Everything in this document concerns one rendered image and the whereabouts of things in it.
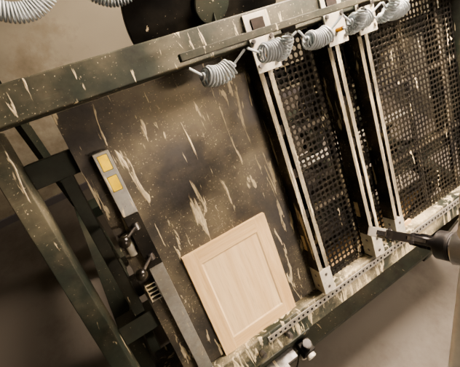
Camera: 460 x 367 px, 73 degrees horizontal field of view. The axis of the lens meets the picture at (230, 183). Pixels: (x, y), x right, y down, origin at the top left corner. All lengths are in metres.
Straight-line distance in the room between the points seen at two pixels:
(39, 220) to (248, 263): 0.76
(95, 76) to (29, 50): 1.91
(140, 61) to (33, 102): 0.31
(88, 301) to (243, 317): 0.62
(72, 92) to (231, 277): 0.86
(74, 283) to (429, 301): 2.38
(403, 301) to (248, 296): 1.59
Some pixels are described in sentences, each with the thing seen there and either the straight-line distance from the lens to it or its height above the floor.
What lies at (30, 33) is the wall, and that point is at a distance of 2.85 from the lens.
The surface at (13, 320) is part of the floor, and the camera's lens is 3.03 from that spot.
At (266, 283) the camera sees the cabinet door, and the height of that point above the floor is 1.05.
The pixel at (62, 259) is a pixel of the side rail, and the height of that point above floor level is 1.50.
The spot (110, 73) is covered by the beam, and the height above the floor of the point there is 1.90.
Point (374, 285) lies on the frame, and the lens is 2.51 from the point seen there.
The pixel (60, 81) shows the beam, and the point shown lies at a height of 1.92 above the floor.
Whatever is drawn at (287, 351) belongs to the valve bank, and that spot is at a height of 0.74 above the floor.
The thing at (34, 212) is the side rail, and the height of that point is 1.64.
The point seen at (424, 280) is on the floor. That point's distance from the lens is 2.89.
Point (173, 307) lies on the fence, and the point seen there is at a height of 1.19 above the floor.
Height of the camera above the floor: 2.31
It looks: 47 degrees down
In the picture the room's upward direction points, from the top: 5 degrees counter-clockwise
